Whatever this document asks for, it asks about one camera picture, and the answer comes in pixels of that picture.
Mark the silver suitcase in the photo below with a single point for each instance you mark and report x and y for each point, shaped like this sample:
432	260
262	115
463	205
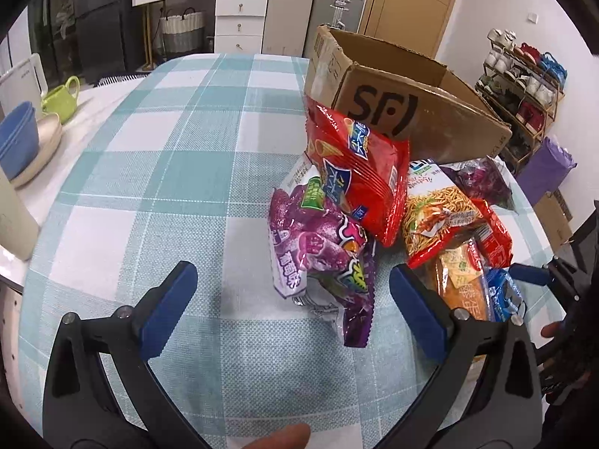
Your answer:
334	4

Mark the person's left hand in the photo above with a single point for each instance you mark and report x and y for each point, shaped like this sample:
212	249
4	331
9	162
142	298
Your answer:
278	437

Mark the striped floor mat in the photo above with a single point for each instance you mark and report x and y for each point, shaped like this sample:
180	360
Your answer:
119	78

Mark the white red noodle snack bag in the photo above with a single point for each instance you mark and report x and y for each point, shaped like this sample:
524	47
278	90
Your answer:
435	210

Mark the green teapot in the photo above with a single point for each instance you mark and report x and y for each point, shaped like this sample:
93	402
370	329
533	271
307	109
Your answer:
58	103

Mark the white suitcase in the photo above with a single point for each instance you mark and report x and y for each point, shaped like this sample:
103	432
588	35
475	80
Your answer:
288	14

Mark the flat cardboard box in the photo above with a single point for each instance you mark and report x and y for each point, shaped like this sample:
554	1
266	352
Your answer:
554	222

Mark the person's right hand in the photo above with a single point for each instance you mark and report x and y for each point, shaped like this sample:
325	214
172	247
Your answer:
551	329

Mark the wooden shoe rack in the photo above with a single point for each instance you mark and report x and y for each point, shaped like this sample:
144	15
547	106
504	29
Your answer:
519	98

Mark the red shoes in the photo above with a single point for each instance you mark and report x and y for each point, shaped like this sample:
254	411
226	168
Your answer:
526	52

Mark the brown cardboard box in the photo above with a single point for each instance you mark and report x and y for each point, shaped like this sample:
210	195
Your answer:
421	117

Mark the purple grape snack bag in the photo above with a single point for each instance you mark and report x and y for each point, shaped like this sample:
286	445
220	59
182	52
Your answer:
318	248

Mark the beige container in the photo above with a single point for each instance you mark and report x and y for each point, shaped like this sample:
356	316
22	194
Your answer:
14	224

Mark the white shoes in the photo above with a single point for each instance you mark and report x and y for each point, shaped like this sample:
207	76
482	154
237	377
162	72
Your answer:
500	38

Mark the black cabinet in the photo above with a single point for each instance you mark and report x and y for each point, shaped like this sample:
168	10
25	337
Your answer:
93	18

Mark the clear-wrapped cracker packet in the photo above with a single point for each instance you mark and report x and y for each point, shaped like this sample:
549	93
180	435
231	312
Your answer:
458	280

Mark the wooden door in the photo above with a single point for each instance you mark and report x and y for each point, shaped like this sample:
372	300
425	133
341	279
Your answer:
416	4

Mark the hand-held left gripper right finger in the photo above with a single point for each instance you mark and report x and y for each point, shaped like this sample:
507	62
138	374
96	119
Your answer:
416	308

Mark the beige bowl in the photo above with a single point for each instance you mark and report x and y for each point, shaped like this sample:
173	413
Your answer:
44	145

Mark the blue shoes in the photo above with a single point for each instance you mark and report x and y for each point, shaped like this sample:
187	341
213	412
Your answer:
553	68

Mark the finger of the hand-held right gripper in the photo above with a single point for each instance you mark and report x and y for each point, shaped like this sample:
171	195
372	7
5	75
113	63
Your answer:
529	274

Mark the dark purple snack bag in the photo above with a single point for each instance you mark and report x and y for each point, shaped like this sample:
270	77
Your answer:
482	180

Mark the white pitcher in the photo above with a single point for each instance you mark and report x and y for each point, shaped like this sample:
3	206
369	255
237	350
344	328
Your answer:
18	84

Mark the woven laundry basket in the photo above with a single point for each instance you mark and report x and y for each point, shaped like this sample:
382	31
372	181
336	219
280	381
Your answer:
182	32

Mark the white desk with drawers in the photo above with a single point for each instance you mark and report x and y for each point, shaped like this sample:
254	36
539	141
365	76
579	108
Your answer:
234	9

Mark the white snack packet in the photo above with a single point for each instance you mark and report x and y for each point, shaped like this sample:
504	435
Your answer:
299	173

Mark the blue cookie packet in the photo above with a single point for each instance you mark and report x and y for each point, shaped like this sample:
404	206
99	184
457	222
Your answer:
503	294

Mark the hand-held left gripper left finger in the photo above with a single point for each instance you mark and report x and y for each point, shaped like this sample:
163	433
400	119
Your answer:
168	308

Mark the blue plastic bowl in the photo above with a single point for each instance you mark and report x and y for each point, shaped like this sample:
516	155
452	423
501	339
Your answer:
21	145

